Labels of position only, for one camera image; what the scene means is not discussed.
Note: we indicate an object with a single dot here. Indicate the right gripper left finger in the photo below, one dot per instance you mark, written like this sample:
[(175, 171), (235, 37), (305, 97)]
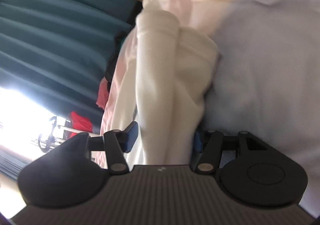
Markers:
[(116, 144)]

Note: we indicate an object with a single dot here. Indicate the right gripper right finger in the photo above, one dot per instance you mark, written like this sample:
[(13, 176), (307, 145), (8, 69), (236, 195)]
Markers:
[(207, 152)]

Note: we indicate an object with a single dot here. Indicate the cream white sweatpants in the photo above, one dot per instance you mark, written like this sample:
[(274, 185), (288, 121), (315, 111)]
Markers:
[(168, 69)]

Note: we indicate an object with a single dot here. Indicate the red cloth on stand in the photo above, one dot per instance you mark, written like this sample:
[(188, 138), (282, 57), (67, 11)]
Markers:
[(81, 123)]

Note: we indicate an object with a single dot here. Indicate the garment steamer stand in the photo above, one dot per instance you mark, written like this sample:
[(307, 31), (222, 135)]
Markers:
[(56, 131)]

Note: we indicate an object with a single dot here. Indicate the teal curtain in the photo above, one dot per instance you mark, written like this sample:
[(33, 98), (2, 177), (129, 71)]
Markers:
[(54, 54)]

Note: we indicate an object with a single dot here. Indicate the pastel bed sheet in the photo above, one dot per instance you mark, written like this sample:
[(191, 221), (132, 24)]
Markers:
[(266, 77)]

